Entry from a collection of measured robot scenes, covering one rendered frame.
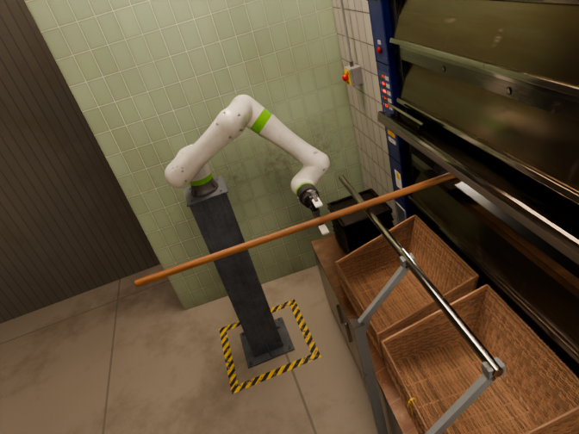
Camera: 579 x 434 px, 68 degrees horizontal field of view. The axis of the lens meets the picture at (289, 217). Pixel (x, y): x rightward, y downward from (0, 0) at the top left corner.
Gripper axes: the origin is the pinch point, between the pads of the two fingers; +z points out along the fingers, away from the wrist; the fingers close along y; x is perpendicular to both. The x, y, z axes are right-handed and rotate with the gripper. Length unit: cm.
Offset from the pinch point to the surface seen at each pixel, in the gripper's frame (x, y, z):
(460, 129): -53, -28, 16
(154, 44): 50, -69, -123
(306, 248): -2, 100, -123
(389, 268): -33, 60, -25
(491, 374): -18, 3, 87
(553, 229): -41, -25, 75
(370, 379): 3, 54, 39
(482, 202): -57, 1, 23
